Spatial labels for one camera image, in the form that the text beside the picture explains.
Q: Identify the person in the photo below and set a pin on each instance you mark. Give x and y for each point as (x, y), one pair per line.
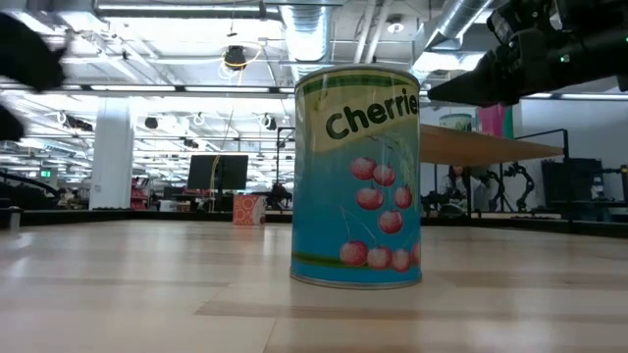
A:
(461, 188)

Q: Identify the red storage cart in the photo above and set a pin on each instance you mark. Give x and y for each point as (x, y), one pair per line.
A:
(139, 193)

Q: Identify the large blue cherries can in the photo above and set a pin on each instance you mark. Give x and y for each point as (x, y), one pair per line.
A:
(324, 206)

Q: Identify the black ceiling device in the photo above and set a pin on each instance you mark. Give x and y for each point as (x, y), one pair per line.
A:
(235, 58)

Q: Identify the green chicken soup can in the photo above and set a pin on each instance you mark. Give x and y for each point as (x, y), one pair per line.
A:
(495, 121)

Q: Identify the ribbed silver ventilation duct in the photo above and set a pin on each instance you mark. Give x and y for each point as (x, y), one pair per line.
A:
(306, 34)

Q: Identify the black computer monitor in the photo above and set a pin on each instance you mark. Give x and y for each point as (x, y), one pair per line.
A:
(218, 171)

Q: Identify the white column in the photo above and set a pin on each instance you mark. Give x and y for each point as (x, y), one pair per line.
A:
(112, 157)

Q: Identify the wooden shelf with black frame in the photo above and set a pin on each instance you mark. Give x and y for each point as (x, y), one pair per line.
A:
(466, 147)

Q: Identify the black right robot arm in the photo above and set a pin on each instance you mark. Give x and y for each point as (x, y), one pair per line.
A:
(598, 15)

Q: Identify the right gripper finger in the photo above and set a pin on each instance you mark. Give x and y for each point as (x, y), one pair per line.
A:
(481, 85)

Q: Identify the orange patterned can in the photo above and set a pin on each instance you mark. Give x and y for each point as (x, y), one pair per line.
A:
(249, 210)

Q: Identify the black background robot arm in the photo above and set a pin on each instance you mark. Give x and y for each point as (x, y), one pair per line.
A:
(520, 184)
(441, 203)

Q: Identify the round silver ventilation duct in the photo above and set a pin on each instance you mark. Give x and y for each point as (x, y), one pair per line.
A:
(456, 22)

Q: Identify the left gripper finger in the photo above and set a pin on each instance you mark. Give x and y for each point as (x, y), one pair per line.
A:
(10, 125)
(27, 54)

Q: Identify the black cabinet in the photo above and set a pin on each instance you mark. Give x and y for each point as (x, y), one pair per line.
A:
(574, 186)

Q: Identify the small metal post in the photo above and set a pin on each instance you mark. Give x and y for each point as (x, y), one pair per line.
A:
(14, 219)

